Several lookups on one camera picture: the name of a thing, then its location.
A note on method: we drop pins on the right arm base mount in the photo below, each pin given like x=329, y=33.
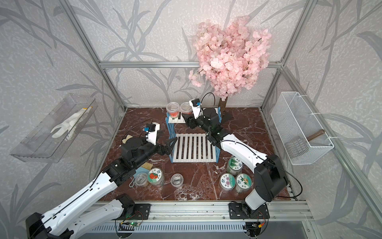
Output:
x=240, y=210

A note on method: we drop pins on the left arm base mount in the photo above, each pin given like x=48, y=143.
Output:
x=134, y=211

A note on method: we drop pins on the clear seed container red label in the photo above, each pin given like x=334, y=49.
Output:
x=173, y=109

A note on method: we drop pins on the white glove in tray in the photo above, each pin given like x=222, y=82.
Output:
x=69, y=126

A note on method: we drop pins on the green label seed container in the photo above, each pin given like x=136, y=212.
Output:
x=234, y=166

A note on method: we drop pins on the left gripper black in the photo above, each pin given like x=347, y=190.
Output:
x=167, y=150

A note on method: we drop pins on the wooden handled brush in basket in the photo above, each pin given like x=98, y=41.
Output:
x=300, y=141

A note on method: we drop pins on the clear acrylic wall tray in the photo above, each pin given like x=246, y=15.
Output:
x=49, y=141

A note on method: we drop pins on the white wire mesh basket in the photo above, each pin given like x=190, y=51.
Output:
x=291, y=116

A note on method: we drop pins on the small clear container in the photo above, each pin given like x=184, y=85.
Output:
x=141, y=180

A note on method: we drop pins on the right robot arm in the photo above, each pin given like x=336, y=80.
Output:
x=269, y=174

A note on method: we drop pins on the blue hand brush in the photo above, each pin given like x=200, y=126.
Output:
x=144, y=168

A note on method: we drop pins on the blue white two-tier shelf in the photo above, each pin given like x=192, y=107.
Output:
x=191, y=147

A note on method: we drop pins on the carrot lid seed container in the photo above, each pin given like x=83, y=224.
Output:
x=243, y=183

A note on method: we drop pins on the pink artificial blossom tree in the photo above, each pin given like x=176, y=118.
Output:
x=230, y=59

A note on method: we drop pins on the black work glove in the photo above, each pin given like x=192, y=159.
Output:
x=126, y=139

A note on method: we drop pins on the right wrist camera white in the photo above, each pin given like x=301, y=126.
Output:
x=196, y=107

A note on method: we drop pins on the pink flower lid container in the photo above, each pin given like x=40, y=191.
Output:
x=227, y=182

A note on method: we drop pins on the strawberry lid seed container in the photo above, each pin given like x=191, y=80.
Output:
x=156, y=177

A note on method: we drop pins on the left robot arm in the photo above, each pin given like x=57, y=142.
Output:
x=70, y=220

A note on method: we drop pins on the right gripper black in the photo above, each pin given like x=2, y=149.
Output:
x=190, y=121

